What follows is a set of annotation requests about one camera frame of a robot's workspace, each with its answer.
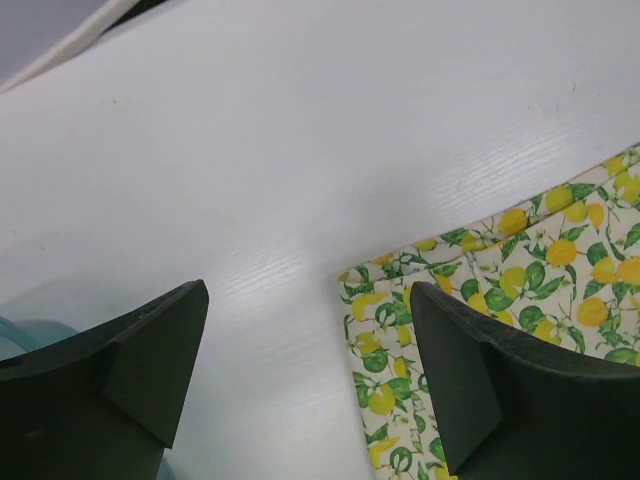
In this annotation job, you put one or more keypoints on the lemon print skirt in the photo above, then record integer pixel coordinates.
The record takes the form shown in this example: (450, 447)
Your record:
(562, 266)

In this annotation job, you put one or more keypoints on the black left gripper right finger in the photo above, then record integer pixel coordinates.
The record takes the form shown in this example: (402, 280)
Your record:
(511, 406)

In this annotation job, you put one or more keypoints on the teal plastic bin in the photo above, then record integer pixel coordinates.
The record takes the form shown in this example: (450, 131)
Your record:
(30, 330)

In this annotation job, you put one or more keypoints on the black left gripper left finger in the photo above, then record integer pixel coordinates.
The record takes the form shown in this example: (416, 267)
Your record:
(95, 390)

